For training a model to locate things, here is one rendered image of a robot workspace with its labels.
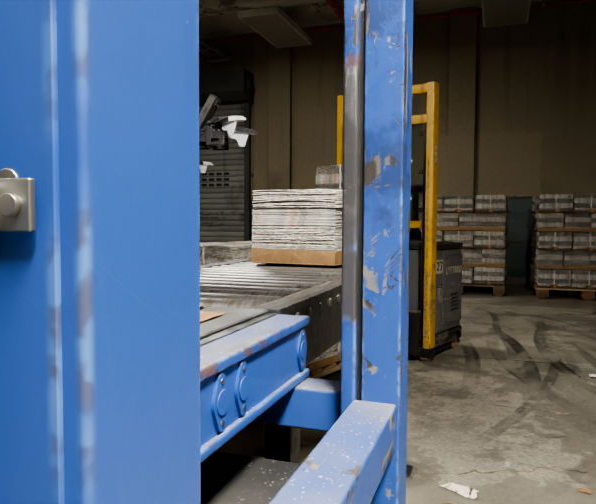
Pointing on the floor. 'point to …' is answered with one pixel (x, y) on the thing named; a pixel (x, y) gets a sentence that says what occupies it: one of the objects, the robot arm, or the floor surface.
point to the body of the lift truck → (445, 326)
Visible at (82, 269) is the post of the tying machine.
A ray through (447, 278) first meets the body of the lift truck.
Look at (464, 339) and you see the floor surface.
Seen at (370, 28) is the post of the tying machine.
